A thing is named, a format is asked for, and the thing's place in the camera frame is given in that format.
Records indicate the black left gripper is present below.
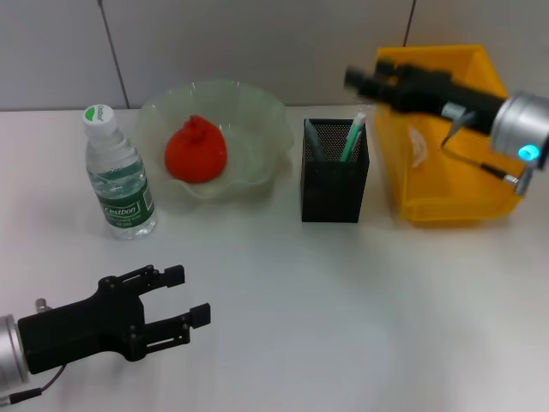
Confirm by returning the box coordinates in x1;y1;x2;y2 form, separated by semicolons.
17;264;213;375

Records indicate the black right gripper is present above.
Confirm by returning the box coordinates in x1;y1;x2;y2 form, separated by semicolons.
343;57;508;136

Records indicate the green toothbrush case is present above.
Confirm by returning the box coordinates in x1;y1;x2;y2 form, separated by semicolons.
339;112;368;164

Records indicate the white paper ball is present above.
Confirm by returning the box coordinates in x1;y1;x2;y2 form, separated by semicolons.
406;125;431;169

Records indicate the silver grey marker pen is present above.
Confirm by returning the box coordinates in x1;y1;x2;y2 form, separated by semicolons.
305;121;329;164

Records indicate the clear green-label water bottle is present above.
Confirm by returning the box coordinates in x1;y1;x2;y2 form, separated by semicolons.
81;103;160;242

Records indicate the orange fruit with stem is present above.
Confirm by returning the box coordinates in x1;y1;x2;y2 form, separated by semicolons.
164;114;229;185

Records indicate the black mesh pen holder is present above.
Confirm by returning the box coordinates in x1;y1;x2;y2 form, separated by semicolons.
300;118;371;224

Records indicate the green wavy glass fruit bowl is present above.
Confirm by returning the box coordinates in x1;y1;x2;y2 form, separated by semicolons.
136;77;294;203

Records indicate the yellow plastic bin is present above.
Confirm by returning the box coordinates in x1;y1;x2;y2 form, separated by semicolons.
373;45;521;227

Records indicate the right arm cable with plug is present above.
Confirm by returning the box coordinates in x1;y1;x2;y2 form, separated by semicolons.
438;100;538;197

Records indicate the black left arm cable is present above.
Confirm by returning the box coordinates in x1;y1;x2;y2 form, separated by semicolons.
0;364;68;405

